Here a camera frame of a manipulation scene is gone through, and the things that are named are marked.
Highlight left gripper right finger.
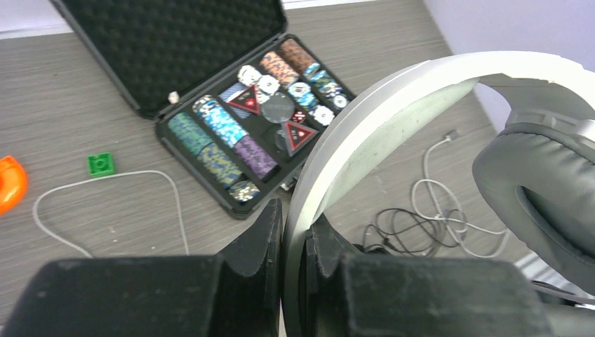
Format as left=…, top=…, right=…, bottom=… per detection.
left=304, top=218, right=552, bottom=336

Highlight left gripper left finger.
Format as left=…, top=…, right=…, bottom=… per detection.
left=1, top=199, right=283, bottom=336

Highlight large white gaming headphones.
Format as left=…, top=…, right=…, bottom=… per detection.
left=281, top=51, right=594, bottom=336

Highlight black on-ear headphones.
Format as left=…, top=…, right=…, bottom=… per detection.
left=355, top=207, right=460, bottom=257

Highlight small white headphones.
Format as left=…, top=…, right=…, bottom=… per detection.
left=32, top=170, right=190, bottom=258

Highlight red triangle card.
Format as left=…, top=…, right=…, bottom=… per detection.
left=227, top=85, right=261, bottom=115
left=281, top=121, right=319, bottom=157

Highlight green toy brick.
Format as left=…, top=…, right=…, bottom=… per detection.
left=87, top=152, right=116, bottom=178

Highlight round silver dealer button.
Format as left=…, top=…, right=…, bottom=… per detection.
left=261, top=92, right=295, bottom=124

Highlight black poker chip case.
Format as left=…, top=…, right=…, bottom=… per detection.
left=53, top=1, right=355, bottom=220

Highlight orange curved plastic piece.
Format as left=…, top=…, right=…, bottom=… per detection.
left=1, top=156, right=28, bottom=215

